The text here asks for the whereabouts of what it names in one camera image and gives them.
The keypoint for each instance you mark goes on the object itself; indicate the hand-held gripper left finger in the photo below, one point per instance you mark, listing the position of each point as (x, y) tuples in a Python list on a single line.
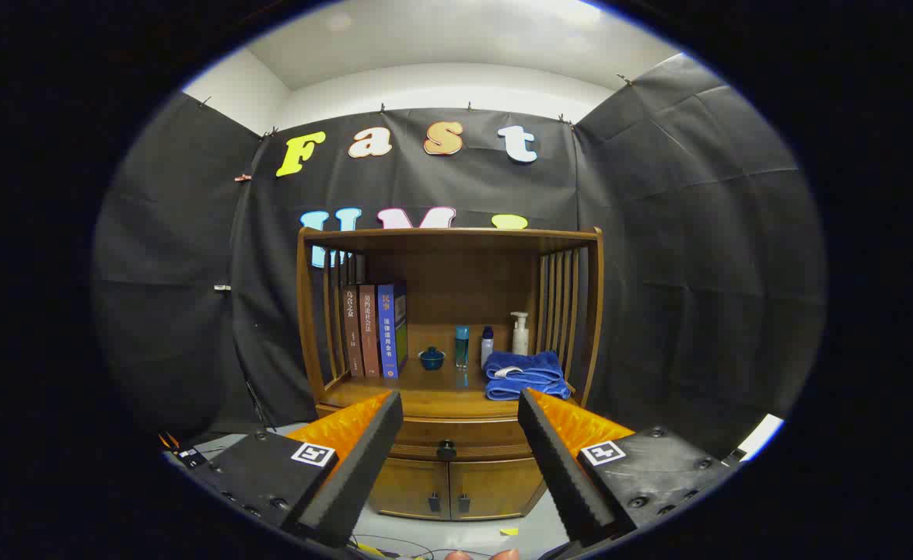
[(363, 474)]

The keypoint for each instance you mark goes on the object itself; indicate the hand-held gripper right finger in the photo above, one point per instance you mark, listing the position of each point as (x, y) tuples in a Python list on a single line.
[(561, 474)]

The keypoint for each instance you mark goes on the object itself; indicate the wooden drawer with black knob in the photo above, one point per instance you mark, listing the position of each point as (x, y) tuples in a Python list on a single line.
[(464, 432)]

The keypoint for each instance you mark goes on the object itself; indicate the wooden cabinet door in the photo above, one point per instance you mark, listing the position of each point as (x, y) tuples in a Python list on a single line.
[(410, 486), (495, 486)]

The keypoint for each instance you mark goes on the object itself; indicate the wooden countertop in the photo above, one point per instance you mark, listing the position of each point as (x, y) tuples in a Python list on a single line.
[(441, 389)]

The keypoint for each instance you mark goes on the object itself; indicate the wooden cabinet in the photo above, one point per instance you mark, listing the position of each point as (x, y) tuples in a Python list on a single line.
[(464, 280)]

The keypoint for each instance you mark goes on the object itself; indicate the blue folded towel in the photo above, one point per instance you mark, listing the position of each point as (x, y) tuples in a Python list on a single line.
[(526, 377)]

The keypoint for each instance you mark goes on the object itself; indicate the dark blue lidded teacup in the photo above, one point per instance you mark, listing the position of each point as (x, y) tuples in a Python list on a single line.
[(432, 359)]

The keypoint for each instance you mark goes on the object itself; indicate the reddish brown book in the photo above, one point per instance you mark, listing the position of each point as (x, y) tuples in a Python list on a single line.
[(369, 334)]

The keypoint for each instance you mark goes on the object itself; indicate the dark brown book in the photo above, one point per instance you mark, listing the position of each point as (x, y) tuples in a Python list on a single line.
[(350, 334)]

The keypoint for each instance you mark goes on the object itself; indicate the blue book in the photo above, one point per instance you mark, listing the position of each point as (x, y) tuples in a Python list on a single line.
[(388, 334)]

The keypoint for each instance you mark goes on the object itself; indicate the white pump bottle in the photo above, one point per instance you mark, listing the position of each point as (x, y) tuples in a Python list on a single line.
[(519, 338)]

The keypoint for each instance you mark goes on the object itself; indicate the white bottle with blue cap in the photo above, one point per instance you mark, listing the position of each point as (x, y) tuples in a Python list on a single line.
[(487, 350)]

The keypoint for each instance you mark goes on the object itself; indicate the teal transparent bottle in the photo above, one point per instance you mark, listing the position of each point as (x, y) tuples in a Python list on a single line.
[(462, 350)]

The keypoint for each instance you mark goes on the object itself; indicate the small black device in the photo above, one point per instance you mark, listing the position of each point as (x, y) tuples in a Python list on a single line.
[(188, 455)]

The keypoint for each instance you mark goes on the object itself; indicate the black backdrop cloth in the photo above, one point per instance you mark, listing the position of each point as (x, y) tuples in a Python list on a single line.
[(659, 233)]

